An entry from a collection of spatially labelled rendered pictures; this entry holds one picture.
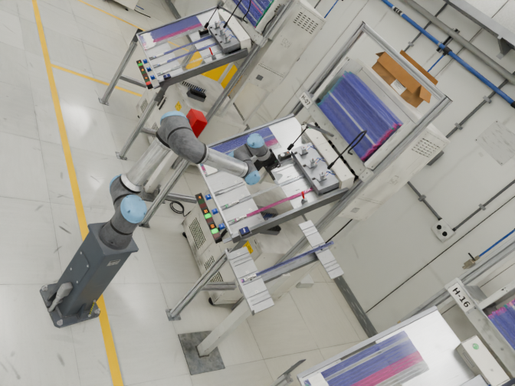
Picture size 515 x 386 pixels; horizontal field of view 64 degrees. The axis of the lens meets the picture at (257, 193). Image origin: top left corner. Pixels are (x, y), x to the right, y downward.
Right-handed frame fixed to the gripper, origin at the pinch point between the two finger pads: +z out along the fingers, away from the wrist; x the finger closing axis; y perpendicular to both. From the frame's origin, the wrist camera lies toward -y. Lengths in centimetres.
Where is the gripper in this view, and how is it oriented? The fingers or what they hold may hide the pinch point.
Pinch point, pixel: (271, 176)
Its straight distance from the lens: 231.3
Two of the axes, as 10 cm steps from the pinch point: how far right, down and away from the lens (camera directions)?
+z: 3.3, 4.6, 8.2
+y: 8.5, -5.2, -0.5
